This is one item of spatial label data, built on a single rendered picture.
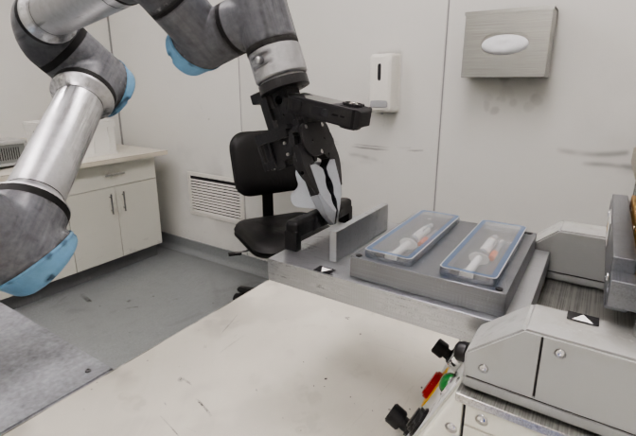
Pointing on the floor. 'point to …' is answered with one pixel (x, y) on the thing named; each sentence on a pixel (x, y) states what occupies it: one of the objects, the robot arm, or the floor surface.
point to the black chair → (263, 235)
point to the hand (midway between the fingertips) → (335, 215)
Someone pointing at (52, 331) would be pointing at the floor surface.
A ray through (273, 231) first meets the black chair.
